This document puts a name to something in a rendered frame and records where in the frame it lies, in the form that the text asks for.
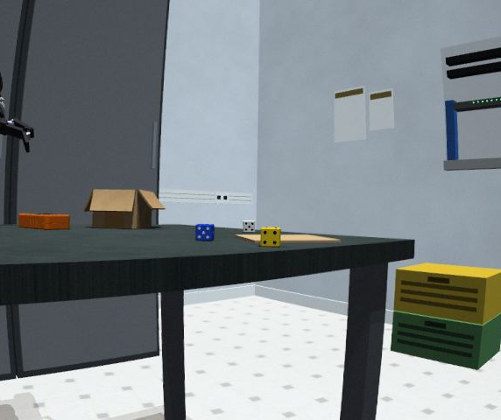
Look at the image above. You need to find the yellow die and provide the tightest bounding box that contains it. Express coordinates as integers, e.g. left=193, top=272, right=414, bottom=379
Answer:
left=260, top=227, right=281, bottom=247

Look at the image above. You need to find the cardboard box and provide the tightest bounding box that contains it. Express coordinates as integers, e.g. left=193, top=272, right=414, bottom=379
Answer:
left=83, top=189, right=165, bottom=229

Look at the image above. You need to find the tan square mat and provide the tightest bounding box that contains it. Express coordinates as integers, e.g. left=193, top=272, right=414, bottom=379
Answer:
left=234, top=234, right=341, bottom=243

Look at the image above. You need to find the orange rectangular block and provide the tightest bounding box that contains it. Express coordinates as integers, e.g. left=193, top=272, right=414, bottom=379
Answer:
left=18, top=213, right=70, bottom=230

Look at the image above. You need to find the white die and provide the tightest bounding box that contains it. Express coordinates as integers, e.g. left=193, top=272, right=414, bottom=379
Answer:
left=243, top=220, right=255, bottom=233

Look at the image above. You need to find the blue die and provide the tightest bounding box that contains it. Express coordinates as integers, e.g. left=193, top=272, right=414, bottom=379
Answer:
left=195, top=224, right=215, bottom=241

